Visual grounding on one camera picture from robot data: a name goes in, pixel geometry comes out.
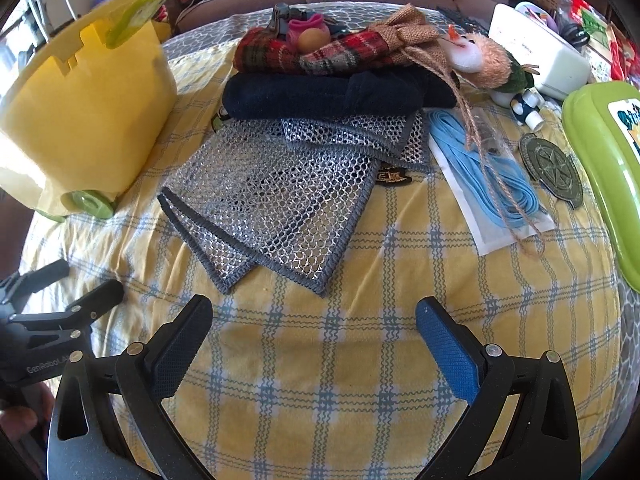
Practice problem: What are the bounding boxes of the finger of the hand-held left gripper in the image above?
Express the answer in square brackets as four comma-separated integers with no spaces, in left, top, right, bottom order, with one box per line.
[0,259,71,313]
[7,280,125,358]

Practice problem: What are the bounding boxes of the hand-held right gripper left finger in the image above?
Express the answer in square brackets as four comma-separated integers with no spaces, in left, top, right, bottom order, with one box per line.
[47,294,216,480]

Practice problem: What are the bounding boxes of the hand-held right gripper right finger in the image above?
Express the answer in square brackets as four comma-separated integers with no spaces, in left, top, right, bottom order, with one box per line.
[415,296,583,480]

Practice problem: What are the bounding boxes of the silver mesh dish cloth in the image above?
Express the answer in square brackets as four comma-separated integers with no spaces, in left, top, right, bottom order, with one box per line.
[281,109,435,167]
[157,132,383,296]

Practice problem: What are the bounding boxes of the blue lace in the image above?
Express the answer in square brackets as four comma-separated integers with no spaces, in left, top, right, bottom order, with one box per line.
[427,107,558,257]

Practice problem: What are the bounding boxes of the round green compass badge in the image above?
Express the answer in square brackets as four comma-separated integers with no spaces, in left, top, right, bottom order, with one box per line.
[518,132,586,210]

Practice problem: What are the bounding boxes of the navy blue towel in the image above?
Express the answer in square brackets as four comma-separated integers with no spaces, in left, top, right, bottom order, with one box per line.
[222,67,458,123]

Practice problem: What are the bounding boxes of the plaid scarecrow doll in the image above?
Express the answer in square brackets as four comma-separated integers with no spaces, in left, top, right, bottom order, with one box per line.
[234,4,547,261]

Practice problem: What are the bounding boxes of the person's left hand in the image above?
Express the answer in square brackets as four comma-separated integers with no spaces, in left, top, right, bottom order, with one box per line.
[0,387,57,443]

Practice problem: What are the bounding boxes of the yellow plaid tablecloth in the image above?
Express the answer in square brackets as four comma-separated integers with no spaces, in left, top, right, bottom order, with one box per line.
[22,42,626,480]

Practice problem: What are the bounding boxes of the small embroidered patch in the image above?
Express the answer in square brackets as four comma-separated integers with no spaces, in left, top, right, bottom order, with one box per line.
[377,157,412,176]

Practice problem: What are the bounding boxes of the clear plastic packet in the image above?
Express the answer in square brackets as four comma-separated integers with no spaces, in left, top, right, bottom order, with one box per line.
[475,107,517,157]

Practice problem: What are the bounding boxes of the green plastic tray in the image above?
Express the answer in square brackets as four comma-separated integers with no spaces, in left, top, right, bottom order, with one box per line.
[561,80,640,293]

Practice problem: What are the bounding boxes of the small white black toy figure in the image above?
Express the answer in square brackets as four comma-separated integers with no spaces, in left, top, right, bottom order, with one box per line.
[510,87,546,128]

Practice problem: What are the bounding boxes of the grey stone pattern cloth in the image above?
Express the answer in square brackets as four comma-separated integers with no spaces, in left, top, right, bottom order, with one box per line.
[162,1,493,61]

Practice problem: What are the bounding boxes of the white tissue box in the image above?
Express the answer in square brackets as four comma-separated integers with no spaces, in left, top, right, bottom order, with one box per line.
[487,4,593,101]

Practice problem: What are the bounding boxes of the orange ball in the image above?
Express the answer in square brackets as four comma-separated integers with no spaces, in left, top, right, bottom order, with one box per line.
[298,28,325,52]

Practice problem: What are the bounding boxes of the purple white bowl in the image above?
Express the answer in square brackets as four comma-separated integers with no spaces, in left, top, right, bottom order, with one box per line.
[515,1,557,27]

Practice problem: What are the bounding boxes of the pile of snack bags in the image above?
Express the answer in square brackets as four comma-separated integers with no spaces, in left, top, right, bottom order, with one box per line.
[570,0,640,86]

